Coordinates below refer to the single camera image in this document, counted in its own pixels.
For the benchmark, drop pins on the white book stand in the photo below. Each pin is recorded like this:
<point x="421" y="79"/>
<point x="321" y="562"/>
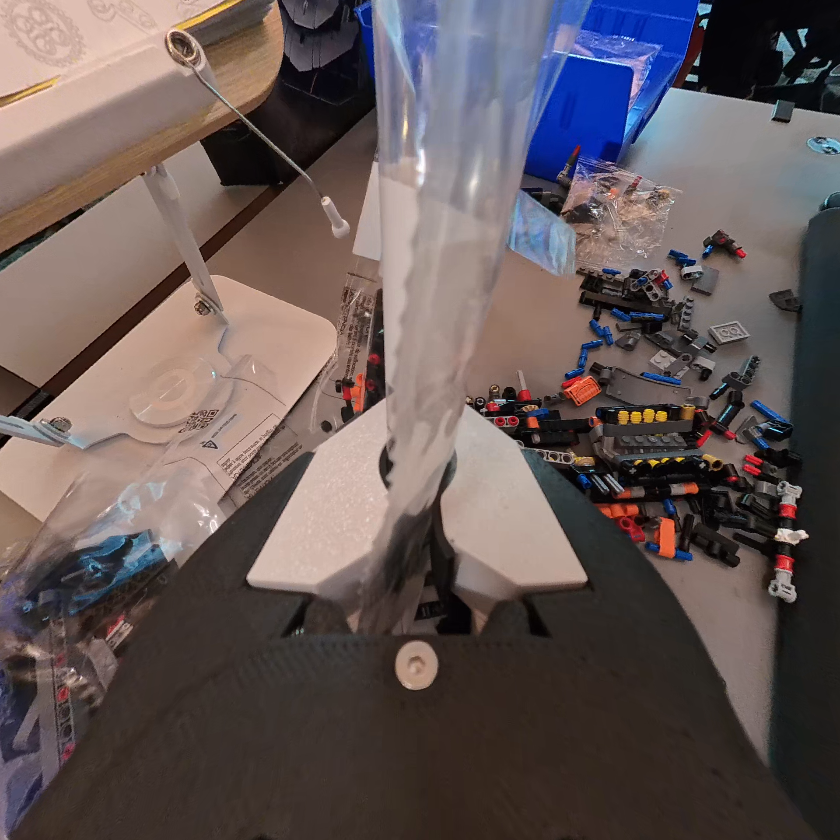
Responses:
<point x="262" y="354"/>

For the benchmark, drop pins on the lego car chassis assembly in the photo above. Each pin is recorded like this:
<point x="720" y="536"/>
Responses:
<point x="656" y="446"/>

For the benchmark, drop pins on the narrow clear bag red pins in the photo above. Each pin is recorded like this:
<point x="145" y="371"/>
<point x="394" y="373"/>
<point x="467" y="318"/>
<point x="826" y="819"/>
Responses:
<point x="358" y="367"/>

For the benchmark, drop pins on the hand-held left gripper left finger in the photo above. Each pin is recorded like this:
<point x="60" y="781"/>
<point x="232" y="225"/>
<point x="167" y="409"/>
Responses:
<point x="315" y="525"/>

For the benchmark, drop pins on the black perforated mat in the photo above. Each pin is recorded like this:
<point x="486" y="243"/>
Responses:
<point x="810" y="525"/>

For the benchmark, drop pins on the small clear bag mixed pieces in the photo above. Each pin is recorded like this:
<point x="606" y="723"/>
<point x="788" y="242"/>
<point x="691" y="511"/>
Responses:
<point x="617" y="203"/>

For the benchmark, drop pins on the lego set box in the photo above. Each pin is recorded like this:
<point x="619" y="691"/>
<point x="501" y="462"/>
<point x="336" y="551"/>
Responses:
<point x="315" y="79"/>

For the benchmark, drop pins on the small bag of black parts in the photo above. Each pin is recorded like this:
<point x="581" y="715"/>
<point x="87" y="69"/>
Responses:
<point x="85" y="577"/>

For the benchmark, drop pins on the lego instruction booklet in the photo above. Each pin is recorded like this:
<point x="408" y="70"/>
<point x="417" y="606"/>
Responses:
<point x="98" y="39"/>

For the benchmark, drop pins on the orange striped lego panel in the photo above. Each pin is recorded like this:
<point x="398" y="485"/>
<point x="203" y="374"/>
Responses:
<point x="583" y="390"/>

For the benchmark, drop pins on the blue bin holding plastic bags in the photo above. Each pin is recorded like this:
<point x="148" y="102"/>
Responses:
<point x="590" y="118"/>

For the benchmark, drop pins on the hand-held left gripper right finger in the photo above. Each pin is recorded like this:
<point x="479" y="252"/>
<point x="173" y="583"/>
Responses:
<point x="518" y="525"/>

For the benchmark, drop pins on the clear bag of lego pieces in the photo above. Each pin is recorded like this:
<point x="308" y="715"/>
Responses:
<point x="446" y="197"/>

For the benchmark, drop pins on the empty clear plastic bags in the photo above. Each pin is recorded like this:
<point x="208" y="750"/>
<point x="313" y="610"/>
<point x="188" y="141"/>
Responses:
<point x="610" y="59"/>

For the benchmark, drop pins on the loose grey curved lego panel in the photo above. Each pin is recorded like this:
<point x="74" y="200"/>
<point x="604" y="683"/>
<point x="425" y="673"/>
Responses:
<point x="646" y="387"/>

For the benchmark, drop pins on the scattered loose lego pieces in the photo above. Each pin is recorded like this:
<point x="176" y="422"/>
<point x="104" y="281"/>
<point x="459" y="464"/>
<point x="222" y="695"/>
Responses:
<point x="715" y="544"/>

